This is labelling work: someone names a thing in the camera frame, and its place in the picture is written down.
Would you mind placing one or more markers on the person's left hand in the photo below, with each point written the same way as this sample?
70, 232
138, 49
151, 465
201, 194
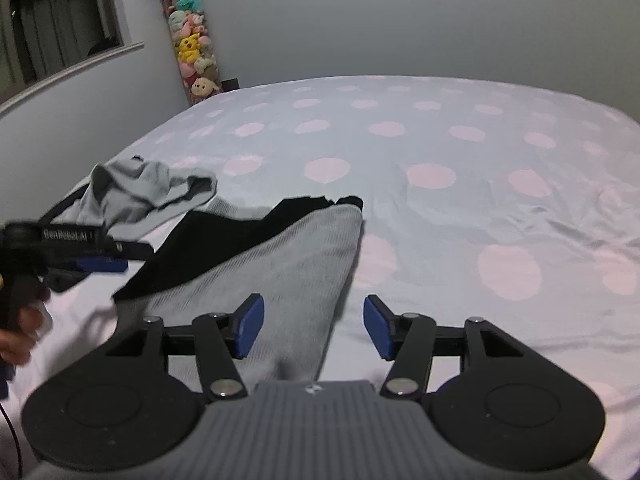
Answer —
22, 332

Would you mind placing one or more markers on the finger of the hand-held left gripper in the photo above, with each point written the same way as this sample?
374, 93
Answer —
102, 263
135, 251

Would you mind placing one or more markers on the grey ribbed knit garment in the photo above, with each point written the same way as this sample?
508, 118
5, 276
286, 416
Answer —
280, 270

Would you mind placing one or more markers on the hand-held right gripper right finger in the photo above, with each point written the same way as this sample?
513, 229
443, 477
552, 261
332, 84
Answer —
377, 327

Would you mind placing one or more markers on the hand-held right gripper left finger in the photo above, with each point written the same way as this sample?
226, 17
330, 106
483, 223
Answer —
250, 325

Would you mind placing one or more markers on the window with curtain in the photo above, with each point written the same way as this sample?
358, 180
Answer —
60, 15

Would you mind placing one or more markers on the light grey thin garment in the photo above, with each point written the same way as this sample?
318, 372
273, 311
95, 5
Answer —
145, 185

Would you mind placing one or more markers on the column of plush toys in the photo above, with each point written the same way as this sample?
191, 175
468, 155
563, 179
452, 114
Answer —
192, 47

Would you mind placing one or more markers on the black wall socket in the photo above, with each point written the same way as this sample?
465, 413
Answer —
231, 84

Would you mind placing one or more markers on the polka dot bedsheet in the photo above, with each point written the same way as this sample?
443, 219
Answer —
450, 185

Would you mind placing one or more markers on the black garment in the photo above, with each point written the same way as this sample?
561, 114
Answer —
210, 245

